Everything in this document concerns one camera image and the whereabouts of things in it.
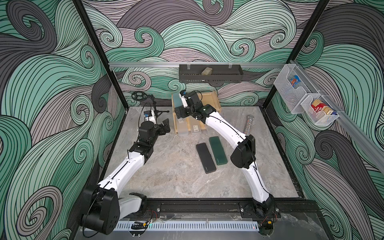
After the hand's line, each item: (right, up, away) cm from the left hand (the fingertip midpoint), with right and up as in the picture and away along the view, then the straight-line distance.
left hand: (160, 118), depth 81 cm
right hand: (+13, +7, +9) cm, 17 cm away
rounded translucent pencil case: (+12, -8, +23) cm, 27 cm away
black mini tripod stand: (-15, +15, +13) cm, 24 cm away
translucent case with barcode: (+21, -6, +20) cm, 29 cm away
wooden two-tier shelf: (+31, +14, +17) cm, 38 cm away
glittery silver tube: (+58, -5, +22) cm, 63 cm away
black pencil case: (+27, -26, +10) cm, 39 cm away
